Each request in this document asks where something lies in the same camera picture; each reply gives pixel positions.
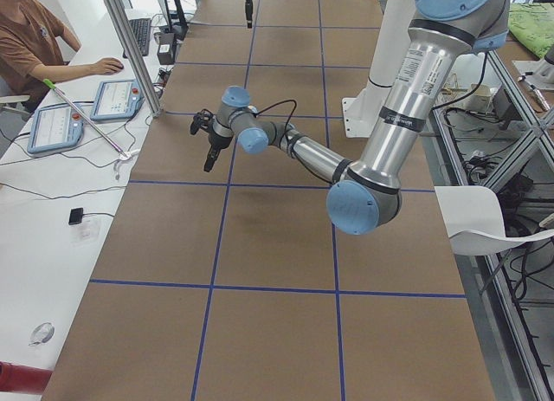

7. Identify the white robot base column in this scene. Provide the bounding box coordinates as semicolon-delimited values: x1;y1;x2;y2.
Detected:
342;0;415;138

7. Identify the person's right hand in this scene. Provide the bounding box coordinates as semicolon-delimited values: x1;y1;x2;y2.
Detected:
93;57;124;75

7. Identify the grey reaching tool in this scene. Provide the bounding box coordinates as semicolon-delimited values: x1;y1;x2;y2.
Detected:
42;79;140;181

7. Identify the black power adapter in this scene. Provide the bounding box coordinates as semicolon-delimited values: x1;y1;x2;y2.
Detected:
157;33;176;65

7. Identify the black keyboard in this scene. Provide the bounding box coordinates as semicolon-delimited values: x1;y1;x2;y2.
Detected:
128;18;151;56

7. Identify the far blue teach pendant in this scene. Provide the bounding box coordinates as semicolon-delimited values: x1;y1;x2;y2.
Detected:
90;80;144;122

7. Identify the blue teach pendant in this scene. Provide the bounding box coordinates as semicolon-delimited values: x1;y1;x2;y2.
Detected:
27;105;84;157
90;80;144;122

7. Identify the small black puck device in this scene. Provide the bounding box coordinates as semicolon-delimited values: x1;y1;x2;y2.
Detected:
68;207;84;225

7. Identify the near blue teach pendant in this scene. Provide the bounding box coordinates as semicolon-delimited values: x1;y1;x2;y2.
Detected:
27;105;84;157

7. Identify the person in brown shirt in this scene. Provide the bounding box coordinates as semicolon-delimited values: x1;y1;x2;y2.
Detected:
1;0;98;111

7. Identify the clear plastic bag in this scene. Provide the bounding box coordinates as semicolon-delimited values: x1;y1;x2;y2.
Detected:
29;322;55;346

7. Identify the white chair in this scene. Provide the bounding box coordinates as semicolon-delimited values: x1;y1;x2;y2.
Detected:
435;185;553;255

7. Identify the green cloth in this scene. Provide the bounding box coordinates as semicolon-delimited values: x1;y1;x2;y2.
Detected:
508;3;553;58

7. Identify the red object at edge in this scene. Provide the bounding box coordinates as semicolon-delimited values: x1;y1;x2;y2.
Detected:
0;361;53;395

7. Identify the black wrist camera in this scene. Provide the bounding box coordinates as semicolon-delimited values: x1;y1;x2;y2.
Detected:
190;109;214;135

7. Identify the aluminium profile post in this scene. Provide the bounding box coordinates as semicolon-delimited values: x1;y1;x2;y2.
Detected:
104;0;161;118

